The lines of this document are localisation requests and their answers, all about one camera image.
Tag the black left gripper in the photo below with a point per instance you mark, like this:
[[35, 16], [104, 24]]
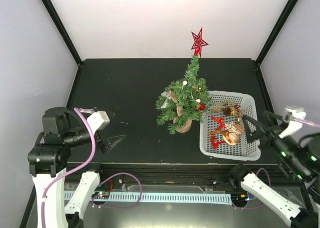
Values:
[[108, 142]]

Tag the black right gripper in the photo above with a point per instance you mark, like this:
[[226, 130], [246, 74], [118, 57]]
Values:
[[271, 128]]

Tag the white perforated plastic basket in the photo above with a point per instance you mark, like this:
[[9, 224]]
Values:
[[243, 151]]

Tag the red berry gold ornament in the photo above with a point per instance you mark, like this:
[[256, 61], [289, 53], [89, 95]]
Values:
[[202, 106]]

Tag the silver mesh bow ornament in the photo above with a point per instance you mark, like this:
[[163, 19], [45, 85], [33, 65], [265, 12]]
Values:
[[167, 98]]

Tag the burlap bow ornament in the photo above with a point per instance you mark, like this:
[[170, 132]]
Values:
[[178, 107]]

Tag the small green christmas tree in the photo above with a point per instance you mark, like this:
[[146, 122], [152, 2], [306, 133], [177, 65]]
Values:
[[169, 115]]

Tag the white bulb string lights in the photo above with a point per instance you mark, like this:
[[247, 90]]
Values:
[[193, 91]]

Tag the red star tree topper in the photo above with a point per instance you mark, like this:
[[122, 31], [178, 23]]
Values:
[[198, 43]]

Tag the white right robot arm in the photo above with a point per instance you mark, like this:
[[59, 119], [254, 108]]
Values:
[[296, 166]]

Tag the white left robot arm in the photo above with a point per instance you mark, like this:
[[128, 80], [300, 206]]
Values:
[[64, 130]]

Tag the wooden round ornament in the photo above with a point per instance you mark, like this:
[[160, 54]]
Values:
[[231, 138]]

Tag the gold bell ornament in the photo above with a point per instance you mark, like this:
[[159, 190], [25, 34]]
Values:
[[235, 111]]

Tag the pine cone ornament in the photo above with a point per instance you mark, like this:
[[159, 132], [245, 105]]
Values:
[[227, 111]]

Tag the red bow ornament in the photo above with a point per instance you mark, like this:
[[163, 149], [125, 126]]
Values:
[[219, 120]]

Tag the wooden letters ornament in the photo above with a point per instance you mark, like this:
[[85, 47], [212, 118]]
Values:
[[218, 107]]

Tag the left circuit board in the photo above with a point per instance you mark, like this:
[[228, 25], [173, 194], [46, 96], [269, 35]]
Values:
[[100, 195]]

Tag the circuit board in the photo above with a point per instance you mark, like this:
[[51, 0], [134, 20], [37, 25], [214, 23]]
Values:
[[242, 197], [100, 195]]

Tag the right circuit board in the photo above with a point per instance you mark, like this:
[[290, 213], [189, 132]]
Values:
[[242, 197]]

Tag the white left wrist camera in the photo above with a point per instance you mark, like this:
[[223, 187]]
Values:
[[98, 121]]

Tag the white slotted cable duct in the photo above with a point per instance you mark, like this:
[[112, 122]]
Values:
[[190, 198]]

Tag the left black frame post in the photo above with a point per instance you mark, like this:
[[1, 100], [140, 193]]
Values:
[[62, 30]]

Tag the black frame post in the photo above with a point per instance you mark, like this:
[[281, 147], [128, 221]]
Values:
[[62, 30], [283, 17]]

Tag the right black frame post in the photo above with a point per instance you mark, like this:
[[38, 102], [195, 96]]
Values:
[[283, 17]]

